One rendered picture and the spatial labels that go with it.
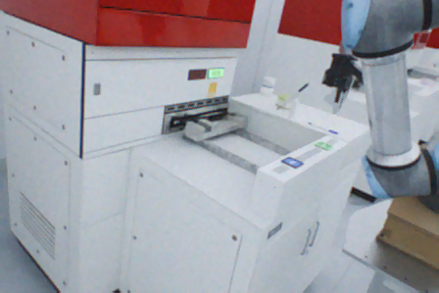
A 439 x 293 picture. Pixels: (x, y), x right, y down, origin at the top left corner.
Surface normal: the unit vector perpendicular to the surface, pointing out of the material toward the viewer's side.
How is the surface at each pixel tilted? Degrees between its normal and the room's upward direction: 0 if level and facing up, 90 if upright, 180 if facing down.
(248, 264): 90
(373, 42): 113
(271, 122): 90
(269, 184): 90
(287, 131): 90
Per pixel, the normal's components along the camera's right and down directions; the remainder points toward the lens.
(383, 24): -0.22, 0.53
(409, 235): -0.66, 0.17
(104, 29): 0.74, 0.35
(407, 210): -0.40, -0.47
